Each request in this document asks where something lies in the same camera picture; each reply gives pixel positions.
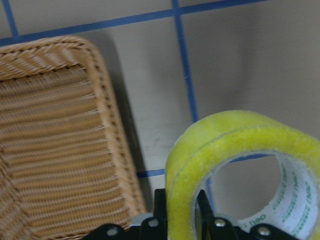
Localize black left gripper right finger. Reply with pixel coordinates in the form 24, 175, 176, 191
194, 189, 217, 240

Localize woven wicker basket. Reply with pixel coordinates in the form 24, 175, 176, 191
0, 36, 146, 240

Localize yellow tape roll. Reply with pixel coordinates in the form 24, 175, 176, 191
165, 110, 320, 240

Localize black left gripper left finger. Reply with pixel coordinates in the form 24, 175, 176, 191
153, 188, 168, 240

